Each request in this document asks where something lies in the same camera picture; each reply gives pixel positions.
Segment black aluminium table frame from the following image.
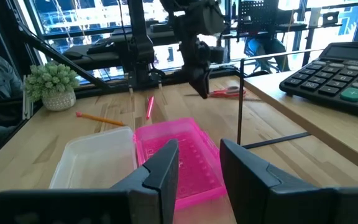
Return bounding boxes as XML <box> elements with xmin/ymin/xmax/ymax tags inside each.
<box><xmin>6</xmin><ymin>0</ymin><xmax>245</xmax><ymax>94</ymax></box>

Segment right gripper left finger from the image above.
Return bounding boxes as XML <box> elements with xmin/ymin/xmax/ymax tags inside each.
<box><xmin>0</xmin><ymin>139</ymin><xmax>180</xmax><ymax>224</ymax></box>

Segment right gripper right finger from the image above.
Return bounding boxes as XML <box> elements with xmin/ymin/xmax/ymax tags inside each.
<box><xmin>219</xmin><ymin>138</ymin><xmax>358</xmax><ymax>224</ymax></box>

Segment black pegboard panel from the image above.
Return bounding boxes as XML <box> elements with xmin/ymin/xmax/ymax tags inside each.
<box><xmin>237</xmin><ymin>0</ymin><xmax>280</xmax><ymax>35</ymax></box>

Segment pink pen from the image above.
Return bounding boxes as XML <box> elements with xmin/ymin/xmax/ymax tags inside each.
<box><xmin>145</xmin><ymin>95</ymin><xmax>155</xmax><ymax>121</ymax></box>

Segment blue office chair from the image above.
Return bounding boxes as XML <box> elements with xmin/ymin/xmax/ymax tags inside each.
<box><xmin>244</xmin><ymin>37</ymin><xmax>289</xmax><ymax>74</ymax></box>

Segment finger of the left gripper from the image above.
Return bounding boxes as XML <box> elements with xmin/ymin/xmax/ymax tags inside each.
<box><xmin>205</xmin><ymin>70</ymin><xmax>213</xmax><ymax>96</ymax></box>
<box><xmin>188</xmin><ymin>74</ymin><xmax>209</xmax><ymax>100</ymax></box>

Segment orange pencil pink eraser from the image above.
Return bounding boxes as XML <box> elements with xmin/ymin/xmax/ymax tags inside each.
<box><xmin>75</xmin><ymin>111</ymin><xmax>126</xmax><ymax>127</ymax></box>

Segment red grey handled scissors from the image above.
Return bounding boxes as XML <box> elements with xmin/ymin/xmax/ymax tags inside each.
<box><xmin>183</xmin><ymin>86</ymin><xmax>248</xmax><ymax>100</ymax></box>

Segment black background desk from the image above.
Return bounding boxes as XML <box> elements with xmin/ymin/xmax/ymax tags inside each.
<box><xmin>62</xmin><ymin>21</ymin><xmax>343</xmax><ymax>68</ymax></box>

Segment green succulent white pot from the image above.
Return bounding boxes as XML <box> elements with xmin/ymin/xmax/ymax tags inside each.
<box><xmin>24</xmin><ymin>62</ymin><xmax>80</xmax><ymax>112</ymax></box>

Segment black desk calculator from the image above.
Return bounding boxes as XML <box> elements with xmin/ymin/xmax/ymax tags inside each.
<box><xmin>278</xmin><ymin>42</ymin><xmax>358</xmax><ymax>118</ymax></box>

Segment silver frame bracket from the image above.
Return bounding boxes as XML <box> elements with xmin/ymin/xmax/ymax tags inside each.
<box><xmin>22</xmin><ymin>74</ymin><xmax>34</xmax><ymax>121</ymax></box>

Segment pink-lidded clear pencil box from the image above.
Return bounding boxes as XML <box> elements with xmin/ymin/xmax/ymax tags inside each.
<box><xmin>48</xmin><ymin>117</ymin><xmax>228</xmax><ymax>211</ymax></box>

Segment wooden riser shelf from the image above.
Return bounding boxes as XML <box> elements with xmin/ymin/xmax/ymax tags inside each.
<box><xmin>243</xmin><ymin>70</ymin><xmax>358</xmax><ymax>180</ymax></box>

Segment black metal shelf leg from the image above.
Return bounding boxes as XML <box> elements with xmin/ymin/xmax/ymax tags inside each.
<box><xmin>236</xmin><ymin>48</ymin><xmax>324</xmax><ymax>150</ymax></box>

